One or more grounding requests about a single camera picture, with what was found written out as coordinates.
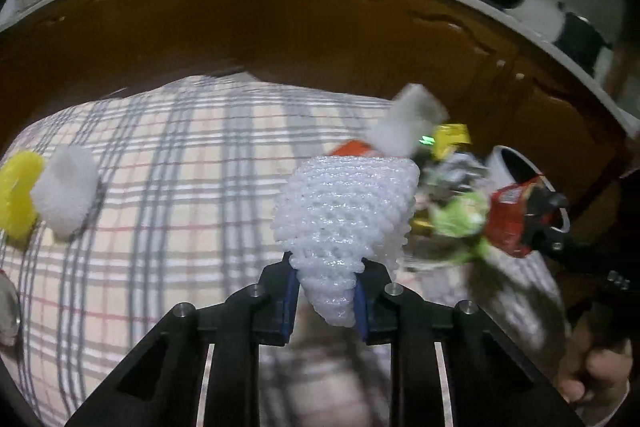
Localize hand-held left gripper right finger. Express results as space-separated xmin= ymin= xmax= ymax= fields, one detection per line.
xmin=354 ymin=259 xmax=586 ymax=427

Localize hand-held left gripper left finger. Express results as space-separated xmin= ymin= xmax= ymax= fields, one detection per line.
xmin=65 ymin=254 xmax=301 ymax=427

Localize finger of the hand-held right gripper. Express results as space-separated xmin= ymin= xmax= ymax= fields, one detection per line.
xmin=524 ymin=226 xmax=566 ymax=258
xmin=530 ymin=190 xmax=570 ymax=221

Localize red wrapper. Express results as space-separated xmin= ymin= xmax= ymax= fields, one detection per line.
xmin=486 ymin=175 xmax=547 ymax=259

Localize white rimmed trash bin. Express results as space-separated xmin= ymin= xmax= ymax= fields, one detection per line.
xmin=486 ymin=145 xmax=572 ymax=258

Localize green wrapper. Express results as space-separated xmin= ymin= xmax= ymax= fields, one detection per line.
xmin=432 ymin=193 xmax=493 ymax=264

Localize silver wrapper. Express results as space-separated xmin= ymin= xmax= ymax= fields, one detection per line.
xmin=419 ymin=151 xmax=488 ymax=208

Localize long white foam net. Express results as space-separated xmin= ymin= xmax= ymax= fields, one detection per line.
xmin=271 ymin=154 xmax=420 ymax=327

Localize yellow wrapper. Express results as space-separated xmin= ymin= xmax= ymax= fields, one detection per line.
xmin=431 ymin=123 xmax=472 ymax=159

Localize person's right hand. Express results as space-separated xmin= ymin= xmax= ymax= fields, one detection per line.
xmin=557 ymin=331 xmax=634 ymax=405

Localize checked tablecloth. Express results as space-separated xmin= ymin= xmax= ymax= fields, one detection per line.
xmin=0 ymin=74 xmax=568 ymax=427

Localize orange wrapper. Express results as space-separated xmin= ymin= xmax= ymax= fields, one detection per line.
xmin=331 ymin=140 xmax=373 ymax=158

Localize black stock pot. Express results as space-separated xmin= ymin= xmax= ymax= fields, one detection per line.
xmin=552 ymin=2 xmax=611 ymax=75

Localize round white foam net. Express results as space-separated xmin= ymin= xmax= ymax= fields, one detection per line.
xmin=31 ymin=145 xmax=102 ymax=239

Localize row of wooden base cabinets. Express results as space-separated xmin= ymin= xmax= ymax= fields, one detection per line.
xmin=0 ymin=0 xmax=640 ymax=228

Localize yellow foam net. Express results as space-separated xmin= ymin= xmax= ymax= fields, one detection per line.
xmin=0 ymin=151 xmax=46 ymax=244

